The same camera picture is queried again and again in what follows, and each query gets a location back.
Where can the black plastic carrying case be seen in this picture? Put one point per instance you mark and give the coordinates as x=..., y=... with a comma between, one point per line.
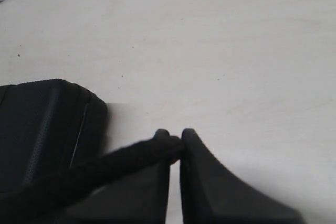
x=46, y=127

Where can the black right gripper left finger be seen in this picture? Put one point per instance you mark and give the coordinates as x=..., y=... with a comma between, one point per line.
x=138, y=195

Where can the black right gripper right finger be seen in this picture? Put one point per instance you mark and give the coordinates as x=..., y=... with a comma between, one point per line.
x=210, y=193

